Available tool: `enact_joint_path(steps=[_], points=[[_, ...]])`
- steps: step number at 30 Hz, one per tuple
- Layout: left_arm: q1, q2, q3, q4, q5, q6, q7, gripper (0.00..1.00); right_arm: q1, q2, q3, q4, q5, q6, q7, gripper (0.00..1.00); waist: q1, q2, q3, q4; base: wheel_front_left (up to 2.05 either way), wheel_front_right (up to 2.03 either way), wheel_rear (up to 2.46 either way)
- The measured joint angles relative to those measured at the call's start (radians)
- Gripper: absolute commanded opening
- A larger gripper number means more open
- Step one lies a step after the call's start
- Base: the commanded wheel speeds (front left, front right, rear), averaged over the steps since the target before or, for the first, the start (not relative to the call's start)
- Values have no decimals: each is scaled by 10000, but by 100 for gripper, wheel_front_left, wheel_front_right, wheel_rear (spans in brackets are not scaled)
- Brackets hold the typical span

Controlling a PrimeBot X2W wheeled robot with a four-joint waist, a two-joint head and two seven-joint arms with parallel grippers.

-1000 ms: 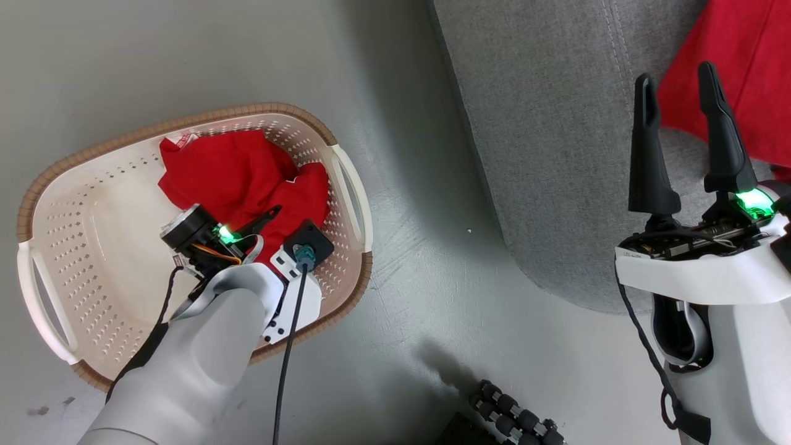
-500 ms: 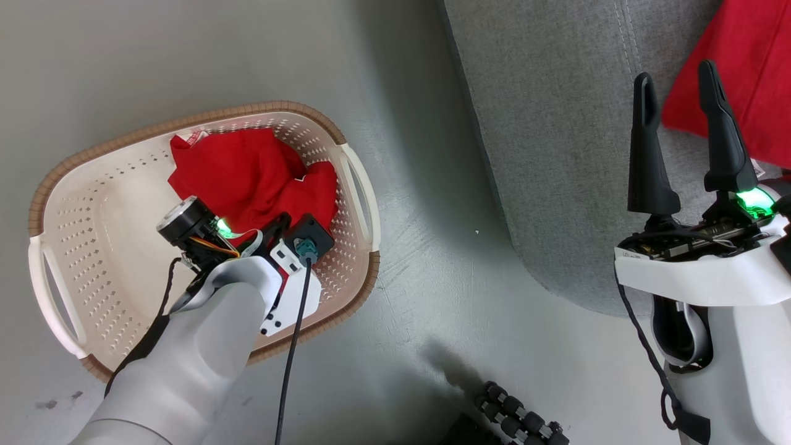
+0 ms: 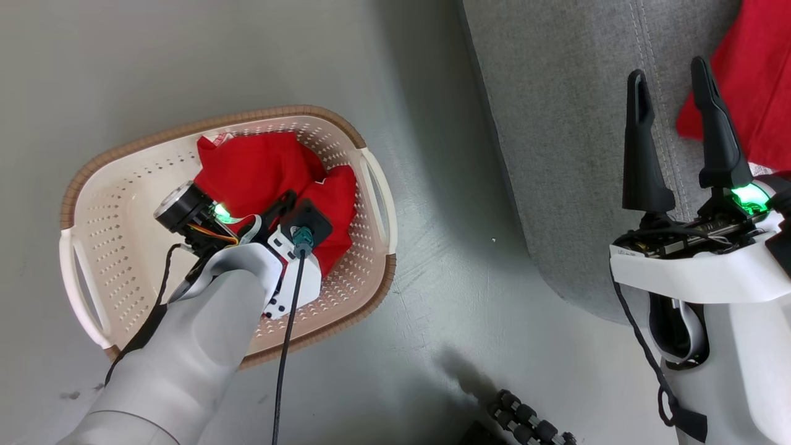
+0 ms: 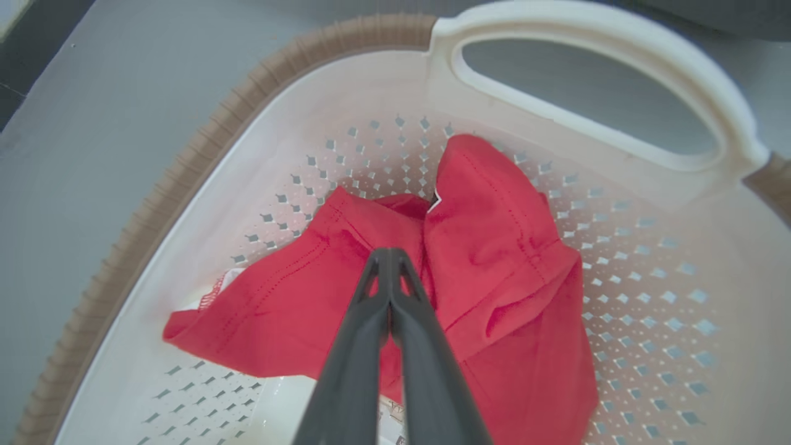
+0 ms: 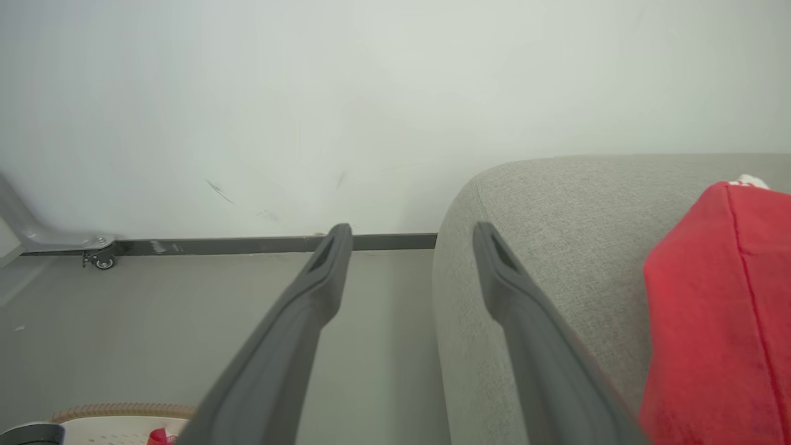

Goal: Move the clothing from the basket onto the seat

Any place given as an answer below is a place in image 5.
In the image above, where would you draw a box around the grey caster wheel bracket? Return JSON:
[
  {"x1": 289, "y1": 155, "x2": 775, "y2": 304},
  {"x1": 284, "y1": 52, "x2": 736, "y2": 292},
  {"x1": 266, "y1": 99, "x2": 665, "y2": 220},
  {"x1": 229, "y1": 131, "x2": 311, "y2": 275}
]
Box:
[{"x1": 0, "y1": 172, "x2": 117, "y2": 255}]

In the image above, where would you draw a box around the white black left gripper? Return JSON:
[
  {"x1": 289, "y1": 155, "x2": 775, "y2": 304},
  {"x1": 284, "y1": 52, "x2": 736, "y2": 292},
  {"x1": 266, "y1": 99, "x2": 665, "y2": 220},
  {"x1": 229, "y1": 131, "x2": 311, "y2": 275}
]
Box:
[{"x1": 0, "y1": 422, "x2": 66, "y2": 445}]

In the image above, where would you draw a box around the grey fabric sofa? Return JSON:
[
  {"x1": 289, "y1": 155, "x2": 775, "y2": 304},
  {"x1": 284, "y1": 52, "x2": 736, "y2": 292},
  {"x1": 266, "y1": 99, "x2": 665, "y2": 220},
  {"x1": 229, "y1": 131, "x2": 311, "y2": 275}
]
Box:
[{"x1": 431, "y1": 153, "x2": 791, "y2": 445}]

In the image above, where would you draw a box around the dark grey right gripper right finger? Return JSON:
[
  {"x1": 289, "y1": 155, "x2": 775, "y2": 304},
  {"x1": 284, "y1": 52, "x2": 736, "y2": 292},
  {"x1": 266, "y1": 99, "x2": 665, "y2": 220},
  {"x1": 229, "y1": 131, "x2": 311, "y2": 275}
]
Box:
[{"x1": 472, "y1": 221, "x2": 648, "y2": 445}]

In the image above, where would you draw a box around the beige perforated laundry basket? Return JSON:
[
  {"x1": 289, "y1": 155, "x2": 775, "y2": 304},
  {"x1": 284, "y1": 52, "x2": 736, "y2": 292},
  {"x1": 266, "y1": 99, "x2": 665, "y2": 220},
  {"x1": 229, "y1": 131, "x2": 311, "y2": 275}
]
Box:
[{"x1": 53, "y1": 403, "x2": 198, "y2": 445}]

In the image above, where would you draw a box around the black wall baseboard strip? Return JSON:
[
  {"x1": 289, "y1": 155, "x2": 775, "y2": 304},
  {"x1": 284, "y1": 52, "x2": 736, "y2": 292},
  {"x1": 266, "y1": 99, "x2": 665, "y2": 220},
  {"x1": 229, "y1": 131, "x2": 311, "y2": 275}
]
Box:
[{"x1": 22, "y1": 233, "x2": 438, "y2": 256}]

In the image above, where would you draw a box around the small black caster wheel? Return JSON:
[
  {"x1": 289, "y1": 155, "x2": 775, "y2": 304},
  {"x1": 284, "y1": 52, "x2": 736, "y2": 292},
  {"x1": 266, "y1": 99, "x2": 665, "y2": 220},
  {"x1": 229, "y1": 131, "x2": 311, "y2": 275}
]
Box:
[{"x1": 82, "y1": 249, "x2": 117, "y2": 271}]

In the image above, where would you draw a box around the red garment with white sleeves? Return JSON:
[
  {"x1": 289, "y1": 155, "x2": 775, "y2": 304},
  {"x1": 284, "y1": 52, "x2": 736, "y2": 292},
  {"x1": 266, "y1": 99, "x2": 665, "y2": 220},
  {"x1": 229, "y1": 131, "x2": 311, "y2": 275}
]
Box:
[{"x1": 638, "y1": 174, "x2": 791, "y2": 445}]

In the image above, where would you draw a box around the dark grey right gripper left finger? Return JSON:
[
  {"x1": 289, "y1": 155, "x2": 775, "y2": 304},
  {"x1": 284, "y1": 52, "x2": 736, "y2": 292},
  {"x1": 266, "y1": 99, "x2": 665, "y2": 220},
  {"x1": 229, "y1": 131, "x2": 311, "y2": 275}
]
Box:
[{"x1": 176, "y1": 223, "x2": 353, "y2": 445}]

